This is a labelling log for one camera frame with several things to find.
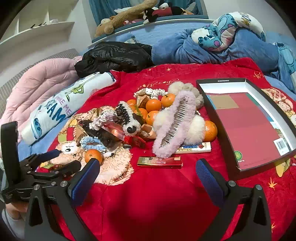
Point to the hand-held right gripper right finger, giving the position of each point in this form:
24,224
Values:
209,183

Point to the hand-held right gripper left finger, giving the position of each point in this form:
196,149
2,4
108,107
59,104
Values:
85,183

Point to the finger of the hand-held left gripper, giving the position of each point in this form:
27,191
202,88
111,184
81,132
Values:
50,154
67,168

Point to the orange mandarin fruit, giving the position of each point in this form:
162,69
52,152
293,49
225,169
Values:
93,156

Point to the blue crochet scrunchie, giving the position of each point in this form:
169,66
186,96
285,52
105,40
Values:
90,141

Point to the black cardboard box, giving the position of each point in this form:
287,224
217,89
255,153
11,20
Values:
249,172

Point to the lilac fuzzy hair claw clip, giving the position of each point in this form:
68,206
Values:
168,136

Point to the white fuzzy black claw clip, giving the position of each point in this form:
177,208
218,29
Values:
133,125

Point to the beige triangular snack packet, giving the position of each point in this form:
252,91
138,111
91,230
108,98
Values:
79,132
148,132
141,100

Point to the white red flat box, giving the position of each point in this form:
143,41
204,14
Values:
196,148

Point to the white fluffy hair clip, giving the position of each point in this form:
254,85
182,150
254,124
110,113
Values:
196,133

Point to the rolled white printed towel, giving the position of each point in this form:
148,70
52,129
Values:
64,104

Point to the red gold flat box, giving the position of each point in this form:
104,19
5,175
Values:
159,161

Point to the lilac white crochet scrunchie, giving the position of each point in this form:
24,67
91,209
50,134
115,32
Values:
99,120

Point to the pink translucent packet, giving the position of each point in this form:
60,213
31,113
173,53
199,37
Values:
115,131

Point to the red printed blanket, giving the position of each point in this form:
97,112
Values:
150,208

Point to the red foil packet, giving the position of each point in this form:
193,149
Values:
137,141

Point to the pink comforter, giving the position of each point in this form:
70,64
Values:
41,81

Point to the olive green velvet bow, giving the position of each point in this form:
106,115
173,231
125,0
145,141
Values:
138,111

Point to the group of mandarins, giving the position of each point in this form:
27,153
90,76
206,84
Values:
153,104

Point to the white crochet cat hairband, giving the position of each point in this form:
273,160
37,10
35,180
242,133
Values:
150,92

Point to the black puffer jacket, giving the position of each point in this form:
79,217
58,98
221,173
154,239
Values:
115,56

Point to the blue blanket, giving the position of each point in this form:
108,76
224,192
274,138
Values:
175,49

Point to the blue cartoon print pillow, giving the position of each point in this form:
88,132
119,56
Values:
285,59

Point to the white blue cartoon pillow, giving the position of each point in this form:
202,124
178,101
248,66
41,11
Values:
222,30

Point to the brown plush dog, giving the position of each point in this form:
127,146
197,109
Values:
124,17

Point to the white plush toy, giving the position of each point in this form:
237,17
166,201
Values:
121,10

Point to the light blue bedsheet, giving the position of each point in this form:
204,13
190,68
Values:
161,27

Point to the black white plush cat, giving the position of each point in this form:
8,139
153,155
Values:
149,14

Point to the black red mouse plush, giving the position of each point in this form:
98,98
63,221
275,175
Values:
172,9

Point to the white wall shelf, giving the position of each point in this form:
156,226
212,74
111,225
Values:
34,32

